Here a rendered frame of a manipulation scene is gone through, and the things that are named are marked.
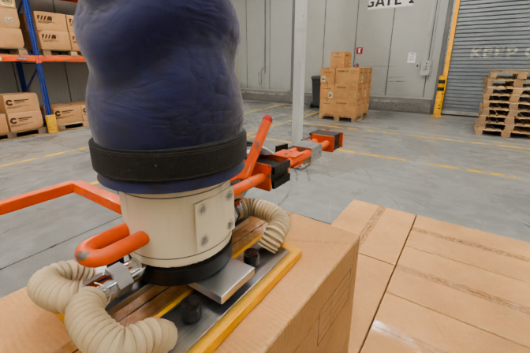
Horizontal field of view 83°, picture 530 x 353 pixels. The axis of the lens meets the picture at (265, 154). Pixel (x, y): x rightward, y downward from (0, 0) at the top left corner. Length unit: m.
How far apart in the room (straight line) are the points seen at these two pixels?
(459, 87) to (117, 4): 10.07
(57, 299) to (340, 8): 10.99
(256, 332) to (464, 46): 10.02
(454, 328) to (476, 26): 9.36
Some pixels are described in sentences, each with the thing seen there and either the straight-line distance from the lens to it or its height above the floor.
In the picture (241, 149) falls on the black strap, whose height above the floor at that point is 1.33.
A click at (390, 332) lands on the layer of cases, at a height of 0.54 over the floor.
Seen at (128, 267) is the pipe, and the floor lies 1.17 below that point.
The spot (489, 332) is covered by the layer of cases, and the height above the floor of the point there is 0.54.
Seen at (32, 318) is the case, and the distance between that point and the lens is 0.61.
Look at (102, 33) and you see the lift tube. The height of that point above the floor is 1.48.
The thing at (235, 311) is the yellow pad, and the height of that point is 1.10.
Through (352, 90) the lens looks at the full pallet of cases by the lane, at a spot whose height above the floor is 0.81.
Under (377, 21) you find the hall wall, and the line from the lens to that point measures 10.75.
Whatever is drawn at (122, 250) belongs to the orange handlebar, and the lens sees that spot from 0.45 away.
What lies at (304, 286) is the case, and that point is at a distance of 0.56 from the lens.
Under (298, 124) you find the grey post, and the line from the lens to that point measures 4.27.
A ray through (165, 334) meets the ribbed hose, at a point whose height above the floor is 1.14.
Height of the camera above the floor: 1.45
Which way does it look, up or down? 17 degrees down
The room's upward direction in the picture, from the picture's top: straight up
